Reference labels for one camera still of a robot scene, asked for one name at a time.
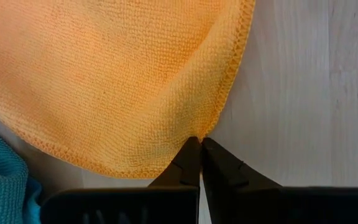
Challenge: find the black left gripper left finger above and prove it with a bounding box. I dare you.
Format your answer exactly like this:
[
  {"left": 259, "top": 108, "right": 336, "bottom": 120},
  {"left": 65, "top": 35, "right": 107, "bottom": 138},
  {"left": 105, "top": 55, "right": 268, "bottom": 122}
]
[{"left": 40, "top": 136, "right": 202, "bottom": 224}]

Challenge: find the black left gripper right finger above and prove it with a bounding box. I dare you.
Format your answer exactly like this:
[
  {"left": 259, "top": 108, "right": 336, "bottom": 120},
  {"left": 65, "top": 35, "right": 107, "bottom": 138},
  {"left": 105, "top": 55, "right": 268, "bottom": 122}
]
[{"left": 201, "top": 137, "right": 358, "bottom": 224}]

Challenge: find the orange microfiber towel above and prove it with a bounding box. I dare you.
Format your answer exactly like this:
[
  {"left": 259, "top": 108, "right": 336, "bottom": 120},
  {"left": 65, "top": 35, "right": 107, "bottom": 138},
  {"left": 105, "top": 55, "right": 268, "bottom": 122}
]
[{"left": 0, "top": 0, "right": 257, "bottom": 180}]

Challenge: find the teal microfiber towel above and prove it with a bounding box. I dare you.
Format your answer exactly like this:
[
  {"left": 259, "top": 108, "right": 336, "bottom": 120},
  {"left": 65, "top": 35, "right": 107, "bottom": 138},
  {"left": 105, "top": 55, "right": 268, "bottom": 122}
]
[{"left": 0, "top": 123, "right": 43, "bottom": 224}]

